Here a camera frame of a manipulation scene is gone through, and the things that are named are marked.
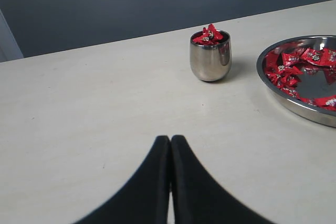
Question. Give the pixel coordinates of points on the red candy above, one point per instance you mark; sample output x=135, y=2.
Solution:
x=210, y=36

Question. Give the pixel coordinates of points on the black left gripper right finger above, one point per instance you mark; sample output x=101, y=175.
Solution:
x=198, y=197

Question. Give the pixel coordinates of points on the stainless steel cup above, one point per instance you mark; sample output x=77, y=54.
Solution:
x=211, y=62

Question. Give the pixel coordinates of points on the round stainless steel plate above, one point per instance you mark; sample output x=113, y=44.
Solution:
x=309, y=112

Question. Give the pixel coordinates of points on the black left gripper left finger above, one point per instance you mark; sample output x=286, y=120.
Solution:
x=144, y=198

